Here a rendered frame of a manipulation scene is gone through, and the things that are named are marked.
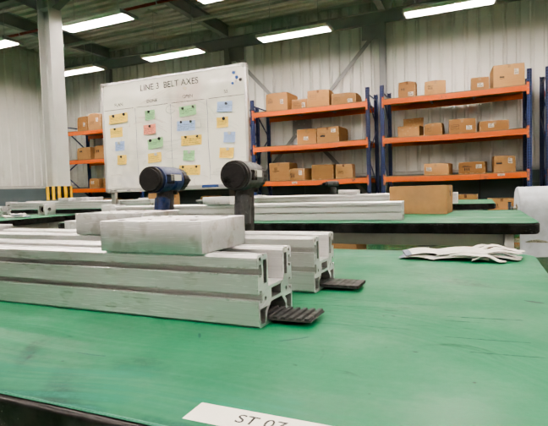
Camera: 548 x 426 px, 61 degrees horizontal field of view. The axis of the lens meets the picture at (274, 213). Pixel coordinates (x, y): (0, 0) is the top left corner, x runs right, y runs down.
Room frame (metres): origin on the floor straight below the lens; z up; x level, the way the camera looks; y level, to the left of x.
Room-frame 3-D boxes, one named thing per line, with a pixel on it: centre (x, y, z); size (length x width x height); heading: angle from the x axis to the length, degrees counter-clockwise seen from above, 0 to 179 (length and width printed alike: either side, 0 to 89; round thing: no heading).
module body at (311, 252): (0.91, 0.29, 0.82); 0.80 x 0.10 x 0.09; 66
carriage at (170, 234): (0.64, 0.14, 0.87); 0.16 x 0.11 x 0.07; 66
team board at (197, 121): (4.12, 0.85, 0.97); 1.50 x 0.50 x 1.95; 66
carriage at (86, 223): (0.91, 0.29, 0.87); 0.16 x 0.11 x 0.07; 66
